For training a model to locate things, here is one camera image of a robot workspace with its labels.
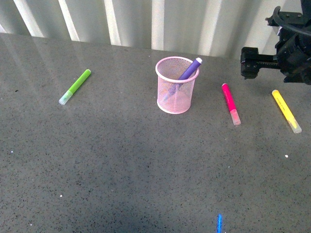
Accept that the pink mesh cup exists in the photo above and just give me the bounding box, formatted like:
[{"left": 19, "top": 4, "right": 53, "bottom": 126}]
[{"left": 155, "top": 56, "right": 203, "bottom": 114}]

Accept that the pink pen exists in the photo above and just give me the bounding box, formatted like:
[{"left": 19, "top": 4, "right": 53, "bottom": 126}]
[{"left": 222, "top": 83, "right": 241, "bottom": 126}]

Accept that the green pen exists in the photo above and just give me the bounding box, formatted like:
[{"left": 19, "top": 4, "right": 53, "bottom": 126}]
[{"left": 58, "top": 69, "right": 91, "bottom": 105}]

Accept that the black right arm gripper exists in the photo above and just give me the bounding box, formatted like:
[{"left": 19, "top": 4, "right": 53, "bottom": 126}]
[{"left": 240, "top": 0, "right": 311, "bottom": 85}]

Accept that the purple pen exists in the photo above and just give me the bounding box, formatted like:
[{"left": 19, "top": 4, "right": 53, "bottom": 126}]
[{"left": 163, "top": 57, "right": 203, "bottom": 102}]

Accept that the white curtain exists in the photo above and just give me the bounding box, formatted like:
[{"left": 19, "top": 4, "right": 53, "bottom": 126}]
[{"left": 0, "top": 0, "right": 302, "bottom": 59}]

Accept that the yellow pen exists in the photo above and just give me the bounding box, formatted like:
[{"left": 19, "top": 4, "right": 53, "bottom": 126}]
[{"left": 272, "top": 90, "right": 302, "bottom": 133}]

